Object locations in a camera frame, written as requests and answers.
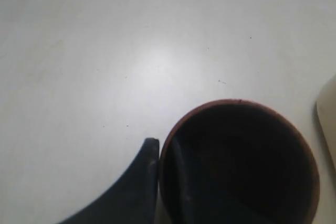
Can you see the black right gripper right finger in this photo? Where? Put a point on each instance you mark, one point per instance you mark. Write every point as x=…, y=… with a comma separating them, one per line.
x=183, y=160

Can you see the brown wooden cup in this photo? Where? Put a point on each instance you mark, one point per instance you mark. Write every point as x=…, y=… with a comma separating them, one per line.
x=249, y=165

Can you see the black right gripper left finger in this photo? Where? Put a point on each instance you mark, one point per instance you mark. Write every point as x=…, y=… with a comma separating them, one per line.
x=132, y=198

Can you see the left cream plastic bin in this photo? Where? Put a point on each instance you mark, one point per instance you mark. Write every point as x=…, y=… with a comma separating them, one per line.
x=326, y=113

